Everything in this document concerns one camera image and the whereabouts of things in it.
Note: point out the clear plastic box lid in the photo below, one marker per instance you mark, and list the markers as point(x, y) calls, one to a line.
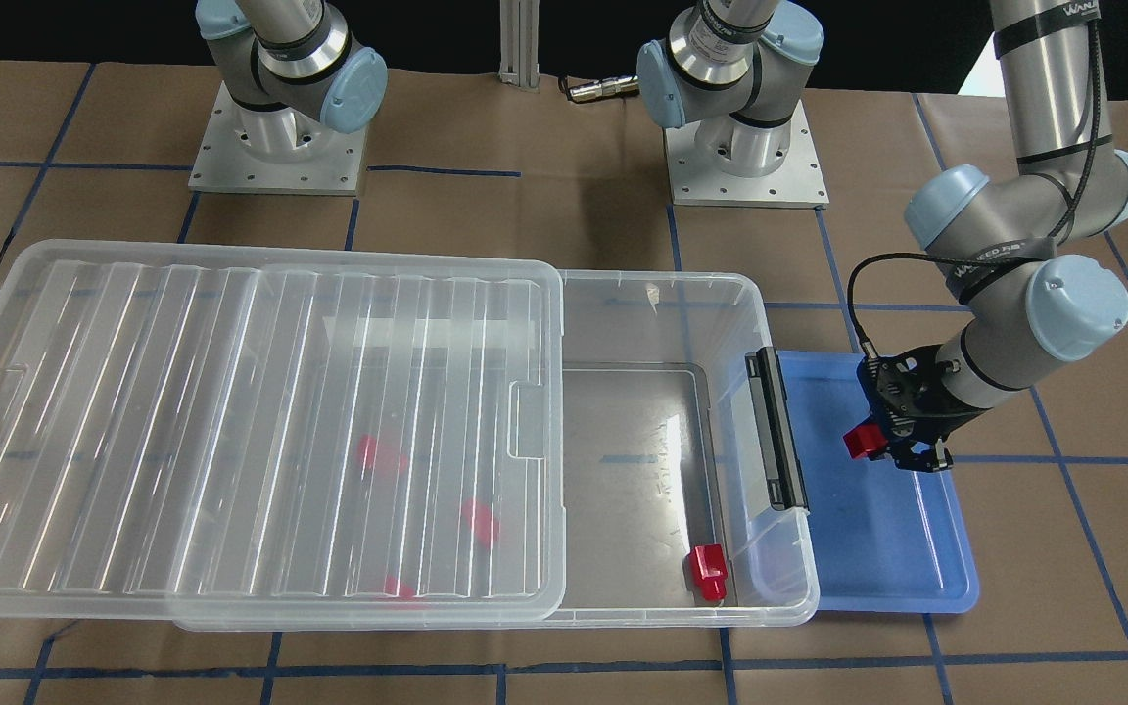
point(103, 356)

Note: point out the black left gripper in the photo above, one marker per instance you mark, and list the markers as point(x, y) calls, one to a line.
point(928, 424)

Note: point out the blue plastic tray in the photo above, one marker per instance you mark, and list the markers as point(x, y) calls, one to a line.
point(885, 539)

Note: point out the black box latch handle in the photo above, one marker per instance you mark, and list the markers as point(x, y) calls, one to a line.
point(782, 468)

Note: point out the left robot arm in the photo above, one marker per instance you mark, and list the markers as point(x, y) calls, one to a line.
point(1035, 309)

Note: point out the aluminium frame post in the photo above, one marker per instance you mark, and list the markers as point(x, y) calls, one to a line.
point(518, 44)

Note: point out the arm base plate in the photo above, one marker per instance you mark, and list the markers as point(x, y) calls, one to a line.
point(246, 152)
point(722, 163)

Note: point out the red block near latch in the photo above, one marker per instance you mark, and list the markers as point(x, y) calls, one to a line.
point(709, 570)

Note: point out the clear plastic storage box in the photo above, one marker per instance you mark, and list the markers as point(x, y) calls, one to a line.
point(604, 416)

